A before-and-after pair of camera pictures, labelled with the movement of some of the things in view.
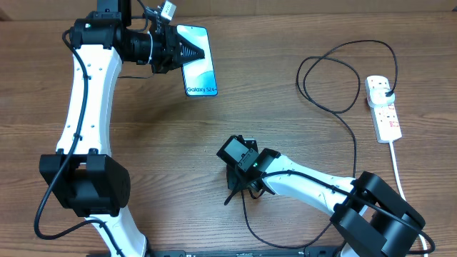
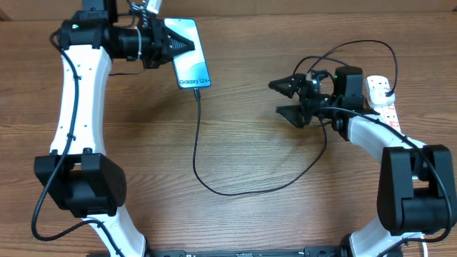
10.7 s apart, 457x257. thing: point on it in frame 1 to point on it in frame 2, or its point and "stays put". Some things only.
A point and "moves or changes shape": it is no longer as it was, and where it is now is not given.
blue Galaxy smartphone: (199, 77) moves or changes shape
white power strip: (385, 118) stays put
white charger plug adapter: (377, 98) stays put
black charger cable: (338, 113) to (373, 116)
